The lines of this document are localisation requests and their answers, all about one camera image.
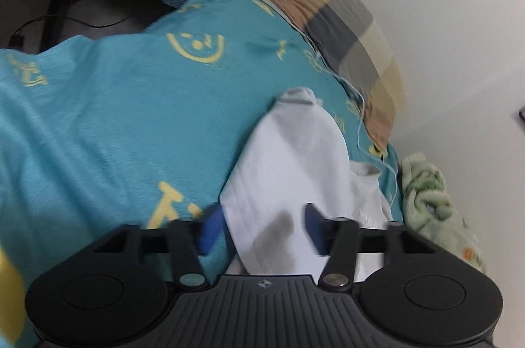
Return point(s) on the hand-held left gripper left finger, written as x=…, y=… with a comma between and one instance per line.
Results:
x=211, y=228

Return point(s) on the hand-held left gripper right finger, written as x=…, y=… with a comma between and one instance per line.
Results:
x=313, y=225

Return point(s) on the white t-shirt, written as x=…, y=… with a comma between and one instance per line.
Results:
x=295, y=167

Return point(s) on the pale green plush blanket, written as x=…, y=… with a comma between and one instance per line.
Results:
x=426, y=200

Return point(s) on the teal printed bed sheet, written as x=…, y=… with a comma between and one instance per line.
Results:
x=123, y=126

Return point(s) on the checked pillow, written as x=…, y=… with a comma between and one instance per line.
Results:
x=348, y=40

